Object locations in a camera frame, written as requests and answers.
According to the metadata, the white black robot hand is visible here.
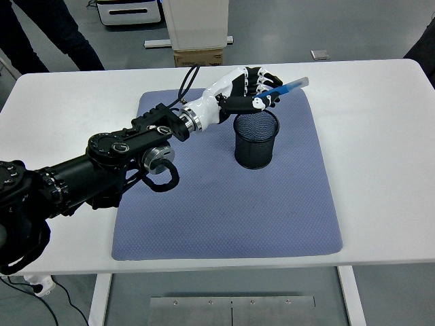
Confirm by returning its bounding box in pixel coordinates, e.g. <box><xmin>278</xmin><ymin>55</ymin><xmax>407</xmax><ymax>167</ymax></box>
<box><xmin>182</xmin><ymin>66</ymin><xmax>284</xmax><ymax>132</ymax></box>

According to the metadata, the black mesh pen holder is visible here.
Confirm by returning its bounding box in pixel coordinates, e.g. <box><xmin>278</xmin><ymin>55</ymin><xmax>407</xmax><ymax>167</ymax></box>
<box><xmin>233</xmin><ymin>110</ymin><xmax>280</xmax><ymax>170</ymax></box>

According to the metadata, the blue marker with clear cap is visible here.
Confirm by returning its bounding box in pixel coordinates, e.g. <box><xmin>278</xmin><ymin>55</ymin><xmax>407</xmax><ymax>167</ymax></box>
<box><xmin>253</xmin><ymin>76</ymin><xmax>310</xmax><ymax>103</ymax></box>

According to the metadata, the cardboard box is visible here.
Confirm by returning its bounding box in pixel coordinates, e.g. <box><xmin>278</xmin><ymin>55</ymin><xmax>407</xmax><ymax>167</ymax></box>
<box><xmin>173</xmin><ymin>47</ymin><xmax>225</xmax><ymax>68</ymax></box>

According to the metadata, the white column stand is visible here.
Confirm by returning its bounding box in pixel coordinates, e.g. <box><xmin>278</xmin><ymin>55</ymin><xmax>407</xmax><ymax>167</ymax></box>
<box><xmin>144</xmin><ymin>0</ymin><xmax>235</xmax><ymax>52</ymax></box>

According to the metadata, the blue-grey quilted mat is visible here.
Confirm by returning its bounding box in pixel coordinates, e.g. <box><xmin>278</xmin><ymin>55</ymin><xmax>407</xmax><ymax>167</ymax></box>
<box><xmin>111</xmin><ymin>86</ymin><xmax>344</xmax><ymax>261</ymax></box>

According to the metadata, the white box appliance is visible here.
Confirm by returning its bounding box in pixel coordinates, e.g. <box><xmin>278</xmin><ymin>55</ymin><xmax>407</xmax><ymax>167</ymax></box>
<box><xmin>96</xmin><ymin>0</ymin><xmax>162</xmax><ymax>27</ymax></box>

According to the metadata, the person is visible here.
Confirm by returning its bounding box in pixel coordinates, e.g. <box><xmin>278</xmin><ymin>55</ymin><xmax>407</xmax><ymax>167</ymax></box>
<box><xmin>0</xmin><ymin>0</ymin><xmax>105</xmax><ymax>74</ymax></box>

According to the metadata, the person's leg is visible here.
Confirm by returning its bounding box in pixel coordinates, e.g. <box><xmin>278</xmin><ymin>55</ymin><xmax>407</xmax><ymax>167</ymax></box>
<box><xmin>403</xmin><ymin>15</ymin><xmax>435</xmax><ymax>89</ymax></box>

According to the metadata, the white table leg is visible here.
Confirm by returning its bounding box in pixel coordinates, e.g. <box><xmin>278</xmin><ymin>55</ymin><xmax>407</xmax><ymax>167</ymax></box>
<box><xmin>336</xmin><ymin>266</ymin><xmax>367</xmax><ymax>326</ymax></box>
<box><xmin>87</xmin><ymin>273</ymin><xmax>113</xmax><ymax>326</ymax></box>

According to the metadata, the white power strip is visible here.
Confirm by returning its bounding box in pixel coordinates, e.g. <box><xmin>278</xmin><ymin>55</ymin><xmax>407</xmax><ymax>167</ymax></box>
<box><xmin>23</xmin><ymin>274</ymin><xmax>56</xmax><ymax>299</ymax></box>

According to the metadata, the black floor cable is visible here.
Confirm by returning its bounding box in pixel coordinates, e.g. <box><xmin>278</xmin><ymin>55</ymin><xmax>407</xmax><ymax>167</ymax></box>
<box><xmin>0</xmin><ymin>275</ymin><xmax>60</xmax><ymax>326</ymax></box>
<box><xmin>50</xmin><ymin>280</ymin><xmax>89</xmax><ymax>326</ymax></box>

